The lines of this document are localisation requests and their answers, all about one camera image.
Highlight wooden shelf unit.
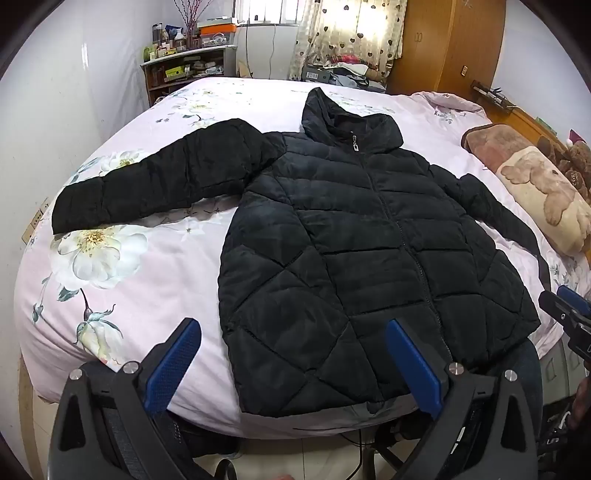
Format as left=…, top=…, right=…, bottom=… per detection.
left=141, top=44, right=238, bottom=107

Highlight wooden headboard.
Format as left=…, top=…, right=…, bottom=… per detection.
left=489, top=105, right=591, bottom=155

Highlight black cable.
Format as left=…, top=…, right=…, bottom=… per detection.
left=339, top=431, right=368, bottom=480

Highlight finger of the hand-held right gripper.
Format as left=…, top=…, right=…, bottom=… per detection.
left=538, top=285, right=591, bottom=358

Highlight wooden wardrobe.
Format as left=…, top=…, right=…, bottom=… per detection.
left=387, top=0, right=507, bottom=100

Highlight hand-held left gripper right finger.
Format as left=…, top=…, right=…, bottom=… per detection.
left=386, top=318, right=539, bottom=480

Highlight vase with bare branches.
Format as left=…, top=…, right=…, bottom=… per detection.
left=174, top=0, right=205, bottom=51

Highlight pile of clothes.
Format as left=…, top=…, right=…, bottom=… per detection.
left=300, top=53, right=394, bottom=91

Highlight black puffer jacket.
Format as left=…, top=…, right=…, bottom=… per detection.
left=52, top=87, right=552, bottom=418

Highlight orange storage box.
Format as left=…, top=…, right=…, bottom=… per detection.
left=198, top=22, right=238, bottom=38

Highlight wall sockets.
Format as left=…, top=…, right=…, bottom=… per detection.
left=21, top=197, right=51, bottom=246

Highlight window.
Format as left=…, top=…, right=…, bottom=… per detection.
left=244, top=0, right=325, bottom=25

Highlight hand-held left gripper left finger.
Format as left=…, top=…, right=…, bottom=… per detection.
left=48, top=318, right=218, bottom=480

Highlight bear print pillow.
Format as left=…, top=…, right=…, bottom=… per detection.
left=462, top=124, right=591, bottom=256

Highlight heart print curtain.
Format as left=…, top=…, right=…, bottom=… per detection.
left=290, top=0, right=408, bottom=85

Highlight row of bottles and jars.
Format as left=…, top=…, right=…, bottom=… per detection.
left=143, top=23, right=200, bottom=61

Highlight bed with pink floral sheet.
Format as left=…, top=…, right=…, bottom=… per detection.
left=14, top=76, right=591, bottom=439

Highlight brown teddy bear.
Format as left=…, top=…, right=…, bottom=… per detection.
left=537, top=130, right=591, bottom=200

